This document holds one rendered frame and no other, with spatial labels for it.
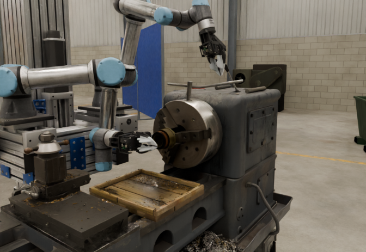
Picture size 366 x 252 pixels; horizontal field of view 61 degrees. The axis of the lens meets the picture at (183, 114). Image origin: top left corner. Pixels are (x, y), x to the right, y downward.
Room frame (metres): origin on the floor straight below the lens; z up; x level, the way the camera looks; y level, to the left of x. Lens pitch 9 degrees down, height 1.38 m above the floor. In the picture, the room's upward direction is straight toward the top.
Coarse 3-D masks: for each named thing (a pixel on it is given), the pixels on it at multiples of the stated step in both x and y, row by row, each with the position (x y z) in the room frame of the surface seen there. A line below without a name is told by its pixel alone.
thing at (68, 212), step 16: (16, 192) 0.99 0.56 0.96; (80, 192) 0.98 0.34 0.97; (16, 208) 0.93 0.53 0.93; (32, 208) 0.87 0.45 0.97; (48, 208) 0.86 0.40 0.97; (64, 208) 0.86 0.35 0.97; (80, 208) 0.86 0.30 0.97; (96, 208) 0.86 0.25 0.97; (112, 208) 0.86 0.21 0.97; (48, 224) 0.82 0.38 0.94; (64, 224) 0.77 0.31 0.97; (80, 224) 0.77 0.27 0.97; (96, 224) 0.77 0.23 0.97; (112, 224) 0.81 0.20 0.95; (80, 240) 0.74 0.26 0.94; (96, 240) 0.76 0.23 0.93
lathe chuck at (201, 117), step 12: (168, 108) 1.41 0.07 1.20; (180, 108) 1.37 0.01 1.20; (192, 108) 1.33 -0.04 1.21; (204, 108) 1.36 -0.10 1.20; (156, 120) 1.45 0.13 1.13; (180, 120) 1.37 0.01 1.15; (192, 120) 1.33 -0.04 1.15; (204, 120) 1.30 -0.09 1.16; (216, 132) 1.34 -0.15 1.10; (180, 144) 1.38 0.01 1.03; (192, 144) 1.33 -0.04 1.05; (204, 144) 1.29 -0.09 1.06; (216, 144) 1.34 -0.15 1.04; (180, 156) 1.37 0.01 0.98; (192, 156) 1.33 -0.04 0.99; (204, 156) 1.30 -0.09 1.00
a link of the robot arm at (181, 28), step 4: (184, 12) 1.49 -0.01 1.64; (188, 12) 1.48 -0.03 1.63; (184, 16) 1.47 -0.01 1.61; (188, 16) 1.48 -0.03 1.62; (184, 20) 1.47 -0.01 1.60; (188, 20) 1.49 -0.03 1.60; (192, 20) 1.48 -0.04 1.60; (180, 24) 1.48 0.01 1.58; (184, 24) 1.49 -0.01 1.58; (188, 24) 1.51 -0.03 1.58; (192, 24) 1.51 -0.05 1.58; (176, 28) 1.55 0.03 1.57; (180, 28) 1.54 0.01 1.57; (184, 28) 1.54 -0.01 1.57; (188, 28) 1.55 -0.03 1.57
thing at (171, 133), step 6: (156, 132) 1.26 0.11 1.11; (162, 132) 1.26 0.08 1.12; (168, 132) 1.27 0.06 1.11; (174, 132) 1.32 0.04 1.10; (156, 138) 1.29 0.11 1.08; (162, 138) 1.24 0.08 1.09; (168, 138) 1.26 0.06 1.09; (174, 138) 1.28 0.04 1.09; (162, 144) 1.24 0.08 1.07; (168, 144) 1.26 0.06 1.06; (174, 144) 1.28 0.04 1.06
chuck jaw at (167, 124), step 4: (164, 108) 1.40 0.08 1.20; (160, 112) 1.39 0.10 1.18; (164, 112) 1.38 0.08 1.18; (168, 112) 1.40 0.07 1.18; (160, 116) 1.39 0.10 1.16; (164, 116) 1.37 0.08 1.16; (168, 116) 1.38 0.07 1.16; (160, 120) 1.36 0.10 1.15; (164, 120) 1.34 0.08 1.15; (168, 120) 1.36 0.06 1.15; (172, 120) 1.38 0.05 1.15; (160, 124) 1.36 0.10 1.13; (164, 124) 1.33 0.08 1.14; (168, 124) 1.34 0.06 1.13; (172, 124) 1.36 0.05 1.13; (160, 128) 1.33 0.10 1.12; (172, 128) 1.35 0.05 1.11; (176, 128) 1.41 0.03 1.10
